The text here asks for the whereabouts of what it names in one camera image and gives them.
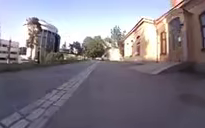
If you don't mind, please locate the yellow brick building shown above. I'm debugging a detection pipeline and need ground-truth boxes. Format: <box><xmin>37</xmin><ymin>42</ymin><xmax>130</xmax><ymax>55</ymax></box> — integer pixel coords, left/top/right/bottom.
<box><xmin>154</xmin><ymin>0</ymin><xmax>205</xmax><ymax>73</ymax></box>

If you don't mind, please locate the small white building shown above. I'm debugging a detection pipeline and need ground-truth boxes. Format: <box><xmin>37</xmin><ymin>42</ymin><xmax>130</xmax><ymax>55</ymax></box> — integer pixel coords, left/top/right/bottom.
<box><xmin>103</xmin><ymin>46</ymin><xmax>123</xmax><ymax>62</ymax></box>

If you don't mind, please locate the pale cobblestone strip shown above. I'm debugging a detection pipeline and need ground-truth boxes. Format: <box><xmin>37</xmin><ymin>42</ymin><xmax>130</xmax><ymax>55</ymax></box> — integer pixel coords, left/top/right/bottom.
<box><xmin>0</xmin><ymin>61</ymin><xmax>99</xmax><ymax>128</ymax></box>

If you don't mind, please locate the group of green trees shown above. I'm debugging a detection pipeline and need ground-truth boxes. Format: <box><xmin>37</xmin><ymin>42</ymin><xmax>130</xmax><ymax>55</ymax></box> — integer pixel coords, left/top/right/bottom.
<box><xmin>68</xmin><ymin>25</ymin><xmax>127</xmax><ymax>60</ymax></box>

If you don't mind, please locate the pale multistorey building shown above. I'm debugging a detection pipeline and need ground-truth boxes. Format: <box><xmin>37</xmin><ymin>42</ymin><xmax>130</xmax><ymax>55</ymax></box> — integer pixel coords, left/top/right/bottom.
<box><xmin>0</xmin><ymin>38</ymin><xmax>22</xmax><ymax>65</ymax></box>

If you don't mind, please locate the grey asphalt path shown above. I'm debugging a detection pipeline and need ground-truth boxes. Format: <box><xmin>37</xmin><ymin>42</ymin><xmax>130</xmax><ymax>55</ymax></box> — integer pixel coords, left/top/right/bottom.
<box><xmin>44</xmin><ymin>60</ymin><xmax>205</xmax><ymax>128</ymax></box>

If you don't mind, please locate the tall slender tree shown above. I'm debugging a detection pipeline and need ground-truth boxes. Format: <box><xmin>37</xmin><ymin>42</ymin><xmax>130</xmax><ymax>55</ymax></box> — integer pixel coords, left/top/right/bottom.
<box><xmin>25</xmin><ymin>16</ymin><xmax>43</xmax><ymax>64</ymax></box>

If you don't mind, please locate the grass verge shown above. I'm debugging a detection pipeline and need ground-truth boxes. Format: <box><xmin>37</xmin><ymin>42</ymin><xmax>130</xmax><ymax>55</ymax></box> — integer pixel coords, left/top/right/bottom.
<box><xmin>0</xmin><ymin>59</ymin><xmax>91</xmax><ymax>75</ymax></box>

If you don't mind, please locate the grey asphalt road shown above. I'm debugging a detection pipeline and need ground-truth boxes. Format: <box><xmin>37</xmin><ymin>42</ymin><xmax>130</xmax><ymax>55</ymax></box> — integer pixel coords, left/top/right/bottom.
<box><xmin>0</xmin><ymin>61</ymin><xmax>97</xmax><ymax>125</ymax></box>

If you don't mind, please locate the pale raised pavement slab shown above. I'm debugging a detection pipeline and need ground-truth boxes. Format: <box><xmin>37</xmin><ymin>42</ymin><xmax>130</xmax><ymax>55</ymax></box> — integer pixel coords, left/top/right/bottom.
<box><xmin>129</xmin><ymin>61</ymin><xmax>184</xmax><ymax>76</ymax></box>

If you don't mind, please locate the yellow building with gabled roof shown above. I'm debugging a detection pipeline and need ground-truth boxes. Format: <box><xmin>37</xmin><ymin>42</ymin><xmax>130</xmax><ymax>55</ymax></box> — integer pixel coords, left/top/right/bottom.
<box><xmin>122</xmin><ymin>17</ymin><xmax>158</xmax><ymax>62</ymax></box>

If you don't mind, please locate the tall glass-fronted building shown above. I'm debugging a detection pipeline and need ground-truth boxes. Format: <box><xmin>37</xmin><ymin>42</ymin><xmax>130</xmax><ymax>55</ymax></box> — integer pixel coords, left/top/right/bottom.
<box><xmin>23</xmin><ymin>19</ymin><xmax>62</xmax><ymax>61</ymax></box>

